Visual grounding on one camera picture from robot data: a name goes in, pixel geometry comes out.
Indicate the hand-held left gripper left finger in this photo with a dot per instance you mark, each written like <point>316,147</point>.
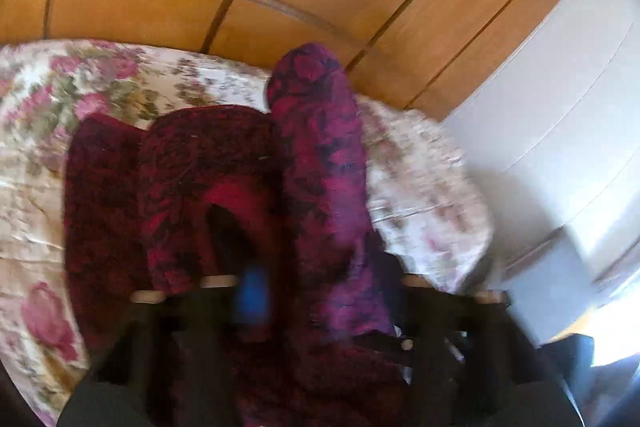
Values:
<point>255,304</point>

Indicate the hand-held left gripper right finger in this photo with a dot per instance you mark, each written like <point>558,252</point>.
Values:
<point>430,307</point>

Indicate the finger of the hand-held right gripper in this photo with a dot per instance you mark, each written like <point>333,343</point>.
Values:
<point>395,346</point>

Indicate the maroon patterned garment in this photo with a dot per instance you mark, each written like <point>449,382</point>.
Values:
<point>320,157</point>

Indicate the grey box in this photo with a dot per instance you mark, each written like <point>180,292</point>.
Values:
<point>545,287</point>

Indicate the white cabinet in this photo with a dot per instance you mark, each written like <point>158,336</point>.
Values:
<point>550,107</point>

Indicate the floral bed sheet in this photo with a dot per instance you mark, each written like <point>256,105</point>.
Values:
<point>100,77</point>

